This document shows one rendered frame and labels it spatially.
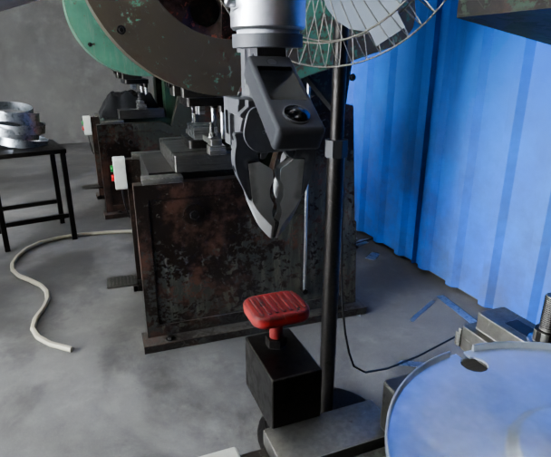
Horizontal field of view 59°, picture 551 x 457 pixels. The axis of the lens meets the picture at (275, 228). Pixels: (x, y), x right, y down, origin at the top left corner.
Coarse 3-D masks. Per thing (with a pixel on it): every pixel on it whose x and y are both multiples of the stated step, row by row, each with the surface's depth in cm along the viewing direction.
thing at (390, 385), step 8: (464, 360) 56; (472, 360) 56; (472, 368) 54; (480, 368) 54; (400, 376) 53; (384, 384) 52; (392, 384) 51; (384, 392) 52; (392, 392) 51; (384, 400) 52; (384, 408) 52; (384, 416) 53; (384, 424) 53
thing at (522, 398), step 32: (448, 352) 43; (480, 352) 44; (512, 352) 44; (544, 352) 44; (416, 384) 39; (448, 384) 39; (480, 384) 39; (512, 384) 39; (544, 384) 39; (416, 416) 36; (448, 416) 36; (480, 416) 36; (512, 416) 36; (544, 416) 35; (416, 448) 33; (448, 448) 33; (480, 448) 33; (512, 448) 33; (544, 448) 32
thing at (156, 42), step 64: (128, 0) 129; (192, 0) 160; (320, 0) 146; (192, 64) 140; (320, 64) 152; (192, 128) 187; (128, 192) 213; (192, 192) 173; (320, 192) 190; (192, 256) 181; (256, 256) 190; (320, 256) 199; (192, 320) 188; (320, 320) 201
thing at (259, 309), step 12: (252, 300) 57; (264, 300) 58; (276, 300) 57; (288, 300) 58; (300, 300) 57; (252, 312) 55; (264, 312) 55; (276, 312) 55; (288, 312) 55; (300, 312) 55; (252, 324) 55; (264, 324) 54; (276, 324) 54; (288, 324) 55; (276, 336) 58
